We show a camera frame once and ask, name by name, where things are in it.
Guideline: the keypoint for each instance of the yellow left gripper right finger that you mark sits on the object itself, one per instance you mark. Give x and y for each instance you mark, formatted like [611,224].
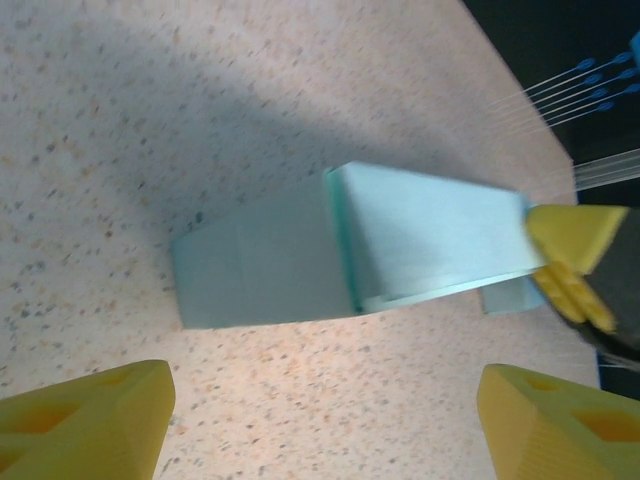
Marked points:
[560,435]

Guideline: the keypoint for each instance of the light blue paper box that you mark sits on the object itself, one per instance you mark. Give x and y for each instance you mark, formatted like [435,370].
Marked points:
[280,260]

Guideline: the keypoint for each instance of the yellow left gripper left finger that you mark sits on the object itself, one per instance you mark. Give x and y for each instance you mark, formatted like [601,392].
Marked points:
[90,430]

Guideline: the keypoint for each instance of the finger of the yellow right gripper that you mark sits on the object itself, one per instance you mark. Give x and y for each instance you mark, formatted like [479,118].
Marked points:
[572,295]
[575,232]

